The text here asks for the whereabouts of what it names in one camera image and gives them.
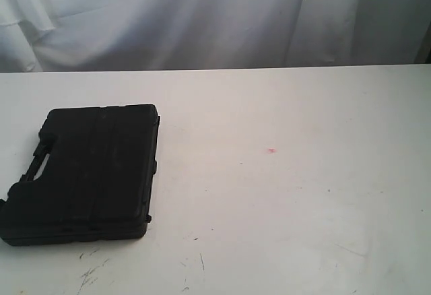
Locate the black plastic tool case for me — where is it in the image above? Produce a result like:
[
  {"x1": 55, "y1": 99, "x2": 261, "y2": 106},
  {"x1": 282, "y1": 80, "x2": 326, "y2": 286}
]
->
[{"x1": 1, "y1": 104, "x2": 160, "y2": 246}]

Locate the white backdrop curtain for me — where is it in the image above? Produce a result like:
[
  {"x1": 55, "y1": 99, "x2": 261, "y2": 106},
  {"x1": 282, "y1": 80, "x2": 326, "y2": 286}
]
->
[{"x1": 1, "y1": 0, "x2": 430, "y2": 72}]

